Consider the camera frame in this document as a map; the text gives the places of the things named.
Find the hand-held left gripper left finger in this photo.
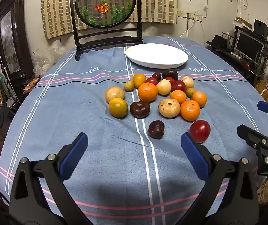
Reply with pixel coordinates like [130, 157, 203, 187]
[9, 132, 94, 225]

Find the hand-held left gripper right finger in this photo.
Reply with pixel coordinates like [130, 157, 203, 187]
[180, 132, 258, 225]

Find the red apple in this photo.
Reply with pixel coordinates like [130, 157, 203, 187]
[189, 119, 211, 144]

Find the spotted tan round fruit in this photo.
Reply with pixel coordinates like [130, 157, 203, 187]
[158, 98, 181, 118]

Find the small smooth orange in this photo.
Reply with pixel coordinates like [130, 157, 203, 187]
[170, 90, 187, 105]
[191, 91, 207, 108]

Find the yellow-green tangerine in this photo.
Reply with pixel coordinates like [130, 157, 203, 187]
[108, 98, 129, 119]

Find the dark maroon fruit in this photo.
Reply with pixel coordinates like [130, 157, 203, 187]
[130, 100, 151, 119]

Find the red plum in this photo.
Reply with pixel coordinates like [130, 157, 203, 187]
[171, 80, 186, 93]

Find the small tan round fruit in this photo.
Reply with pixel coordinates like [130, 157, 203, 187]
[181, 76, 194, 89]

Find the pale yellow pear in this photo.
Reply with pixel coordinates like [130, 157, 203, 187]
[156, 79, 172, 96]

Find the large orange mandarin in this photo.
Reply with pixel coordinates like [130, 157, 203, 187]
[138, 82, 158, 103]

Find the dark brown avocado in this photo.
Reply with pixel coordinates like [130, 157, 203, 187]
[162, 69, 179, 80]

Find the white oval plate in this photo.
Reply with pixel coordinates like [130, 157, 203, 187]
[125, 43, 189, 69]

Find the blue striped tablecloth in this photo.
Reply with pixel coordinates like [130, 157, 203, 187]
[0, 36, 268, 225]

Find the black desk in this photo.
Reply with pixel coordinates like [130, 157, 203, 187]
[206, 26, 268, 82]

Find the computer monitor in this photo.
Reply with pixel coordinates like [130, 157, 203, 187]
[233, 31, 264, 60]

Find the black speaker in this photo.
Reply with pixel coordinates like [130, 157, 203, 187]
[253, 19, 268, 37]

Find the black hat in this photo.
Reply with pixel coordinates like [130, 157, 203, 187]
[206, 35, 229, 48]

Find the cardboard box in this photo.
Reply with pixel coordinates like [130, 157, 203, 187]
[236, 16, 252, 29]

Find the clear plastic bag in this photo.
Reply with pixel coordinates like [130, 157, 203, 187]
[34, 40, 64, 75]

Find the beige checkered curtain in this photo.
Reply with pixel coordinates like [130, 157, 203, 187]
[40, 0, 179, 40]

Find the dark carved wood framed panel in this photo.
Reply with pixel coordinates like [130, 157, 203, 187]
[0, 0, 35, 94]

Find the round goldfish screen black stand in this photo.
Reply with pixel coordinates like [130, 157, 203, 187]
[69, 0, 144, 62]

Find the white power cable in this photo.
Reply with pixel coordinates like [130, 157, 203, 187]
[179, 19, 206, 39]

